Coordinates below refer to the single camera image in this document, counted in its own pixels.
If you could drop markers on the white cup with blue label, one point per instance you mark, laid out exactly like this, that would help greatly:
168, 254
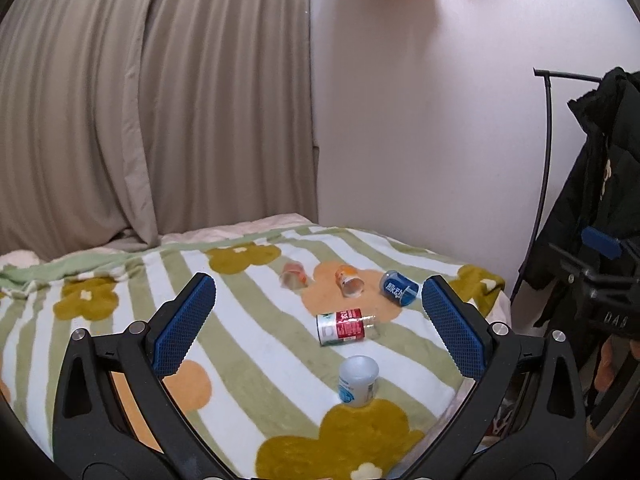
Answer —
357, 380

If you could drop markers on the orange plastic cup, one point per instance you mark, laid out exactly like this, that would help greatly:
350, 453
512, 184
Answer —
349, 280

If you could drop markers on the black jacket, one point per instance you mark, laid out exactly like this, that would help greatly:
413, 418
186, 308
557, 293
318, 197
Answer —
595, 175

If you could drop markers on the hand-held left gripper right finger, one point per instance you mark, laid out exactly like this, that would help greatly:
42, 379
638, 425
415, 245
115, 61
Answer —
455, 330

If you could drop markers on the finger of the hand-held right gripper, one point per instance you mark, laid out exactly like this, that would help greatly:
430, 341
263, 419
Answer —
605, 242

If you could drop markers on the red and white can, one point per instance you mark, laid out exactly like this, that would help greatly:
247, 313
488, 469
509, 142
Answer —
345, 327

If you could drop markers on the blue plastic cup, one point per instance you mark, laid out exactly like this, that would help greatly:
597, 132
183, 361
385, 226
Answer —
400, 287

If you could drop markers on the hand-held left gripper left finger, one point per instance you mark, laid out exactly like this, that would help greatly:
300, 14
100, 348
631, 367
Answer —
185, 325

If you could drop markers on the clear pink plastic cup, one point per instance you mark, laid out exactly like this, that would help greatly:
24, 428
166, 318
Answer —
294, 274

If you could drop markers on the beige curtain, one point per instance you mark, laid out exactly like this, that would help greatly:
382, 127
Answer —
150, 110

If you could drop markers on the black coat rack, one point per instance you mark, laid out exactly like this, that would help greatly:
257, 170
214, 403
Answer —
547, 150

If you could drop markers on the floral striped blanket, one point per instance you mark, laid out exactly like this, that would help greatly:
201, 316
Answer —
260, 360

